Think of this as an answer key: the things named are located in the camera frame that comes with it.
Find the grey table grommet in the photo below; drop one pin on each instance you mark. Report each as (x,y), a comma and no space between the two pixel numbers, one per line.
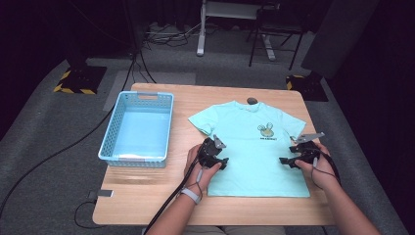
(252,100)

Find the black chair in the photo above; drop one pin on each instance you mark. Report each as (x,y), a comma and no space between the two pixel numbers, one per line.
(277,27)

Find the white wristband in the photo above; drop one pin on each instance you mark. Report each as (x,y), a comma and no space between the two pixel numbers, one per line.
(191,195)

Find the dark grey panel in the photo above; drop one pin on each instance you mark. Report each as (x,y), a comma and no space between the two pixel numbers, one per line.
(339,39)

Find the black striped stand base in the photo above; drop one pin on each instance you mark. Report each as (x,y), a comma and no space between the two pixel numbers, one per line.
(80,80)
(308,88)

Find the person's right hand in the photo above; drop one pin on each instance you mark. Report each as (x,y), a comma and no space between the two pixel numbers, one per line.
(324,173)

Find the small grey tag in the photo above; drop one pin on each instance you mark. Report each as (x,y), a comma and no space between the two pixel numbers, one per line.
(104,193)

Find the mint green t-shirt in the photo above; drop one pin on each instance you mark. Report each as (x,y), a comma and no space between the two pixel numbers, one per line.
(248,163)

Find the person's left hand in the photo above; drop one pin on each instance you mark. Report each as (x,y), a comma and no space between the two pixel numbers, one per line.
(195,174)

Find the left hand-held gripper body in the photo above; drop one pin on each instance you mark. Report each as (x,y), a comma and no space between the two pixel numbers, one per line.
(208,153)

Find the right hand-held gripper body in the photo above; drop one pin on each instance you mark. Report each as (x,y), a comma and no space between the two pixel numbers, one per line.
(308,151)

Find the white desk frame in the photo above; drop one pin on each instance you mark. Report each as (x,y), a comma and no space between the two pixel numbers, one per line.
(201,39)

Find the light blue plastic basket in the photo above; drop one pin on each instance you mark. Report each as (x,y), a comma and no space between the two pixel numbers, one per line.
(140,137)

